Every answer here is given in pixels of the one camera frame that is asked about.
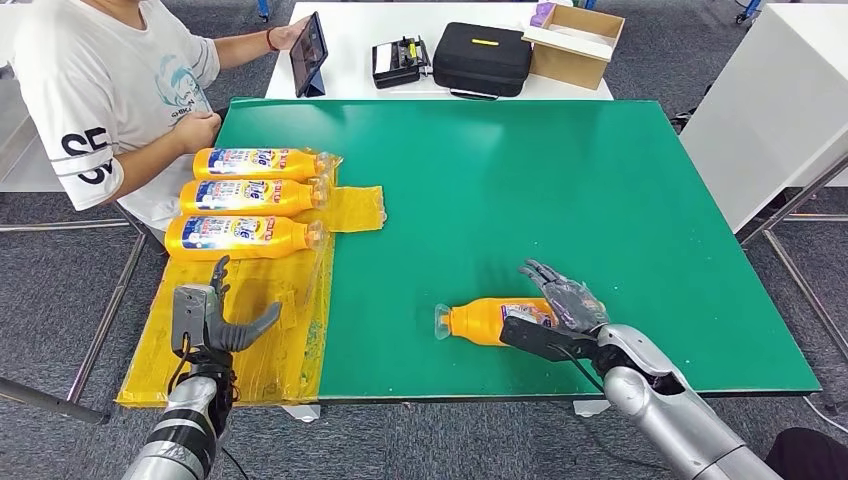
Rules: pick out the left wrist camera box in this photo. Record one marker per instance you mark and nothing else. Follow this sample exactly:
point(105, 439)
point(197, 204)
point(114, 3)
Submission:
point(192, 318)

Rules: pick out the grey metal table frame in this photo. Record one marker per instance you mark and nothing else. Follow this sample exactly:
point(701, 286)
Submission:
point(821, 187)

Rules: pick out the grey metal tube frame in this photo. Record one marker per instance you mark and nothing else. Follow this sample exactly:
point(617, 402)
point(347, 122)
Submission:
point(40, 401)

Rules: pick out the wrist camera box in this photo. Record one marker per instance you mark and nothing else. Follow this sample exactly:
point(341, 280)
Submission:
point(536, 338)
point(192, 318)

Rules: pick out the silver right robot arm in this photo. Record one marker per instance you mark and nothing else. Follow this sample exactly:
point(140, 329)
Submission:
point(669, 411)

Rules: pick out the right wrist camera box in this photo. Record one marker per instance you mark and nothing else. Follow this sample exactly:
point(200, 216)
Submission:
point(536, 338)

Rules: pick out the brown cardboard box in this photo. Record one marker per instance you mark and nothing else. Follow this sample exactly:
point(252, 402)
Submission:
point(568, 66)

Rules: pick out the person's left hand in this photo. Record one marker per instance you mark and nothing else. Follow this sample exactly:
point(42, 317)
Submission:
point(288, 36)

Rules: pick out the yellow taped plastic sheet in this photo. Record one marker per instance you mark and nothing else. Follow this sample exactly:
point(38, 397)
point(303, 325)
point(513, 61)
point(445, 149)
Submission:
point(285, 331)

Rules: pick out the black rounded object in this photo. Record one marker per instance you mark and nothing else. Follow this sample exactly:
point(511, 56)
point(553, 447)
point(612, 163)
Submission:
point(811, 457)

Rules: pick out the white cabinet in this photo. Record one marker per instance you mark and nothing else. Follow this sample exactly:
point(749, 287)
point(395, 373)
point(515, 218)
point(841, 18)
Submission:
point(775, 99)

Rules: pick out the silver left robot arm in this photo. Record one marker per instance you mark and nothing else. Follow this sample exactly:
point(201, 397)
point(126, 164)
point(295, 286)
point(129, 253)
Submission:
point(185, 424)

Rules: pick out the orange detergent bottle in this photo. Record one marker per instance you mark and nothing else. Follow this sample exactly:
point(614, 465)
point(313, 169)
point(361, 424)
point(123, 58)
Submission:
point(218, 253)
point(301, 169)
point(298, 199)
point(477, 324)

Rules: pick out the black tablet on stand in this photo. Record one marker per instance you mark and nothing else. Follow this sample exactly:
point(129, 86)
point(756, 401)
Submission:
point(308, 56)

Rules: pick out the person's right hand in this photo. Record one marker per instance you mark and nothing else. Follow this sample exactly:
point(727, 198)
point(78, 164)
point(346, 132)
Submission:
point(197, 131)

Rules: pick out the purple packet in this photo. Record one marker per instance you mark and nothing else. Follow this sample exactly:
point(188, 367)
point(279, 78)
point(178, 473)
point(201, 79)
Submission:
point(543, 13)

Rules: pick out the black remote controller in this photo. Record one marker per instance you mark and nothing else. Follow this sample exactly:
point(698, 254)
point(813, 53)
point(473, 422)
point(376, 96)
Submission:
point(399, 63)

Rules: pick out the person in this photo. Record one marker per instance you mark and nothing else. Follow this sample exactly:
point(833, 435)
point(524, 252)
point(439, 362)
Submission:
point(99, 79)

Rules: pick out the black carrying case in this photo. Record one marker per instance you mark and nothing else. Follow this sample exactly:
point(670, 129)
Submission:
point(482, 63)

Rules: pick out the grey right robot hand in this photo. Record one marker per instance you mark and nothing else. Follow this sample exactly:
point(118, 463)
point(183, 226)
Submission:
point(576, 308)

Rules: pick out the white table support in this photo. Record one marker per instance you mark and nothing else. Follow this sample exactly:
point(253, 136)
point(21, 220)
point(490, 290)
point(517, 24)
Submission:
point(303, 413)
point(591, 409)

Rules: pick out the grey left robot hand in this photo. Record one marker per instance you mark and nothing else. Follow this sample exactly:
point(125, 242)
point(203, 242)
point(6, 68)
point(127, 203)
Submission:
point(235, 334)

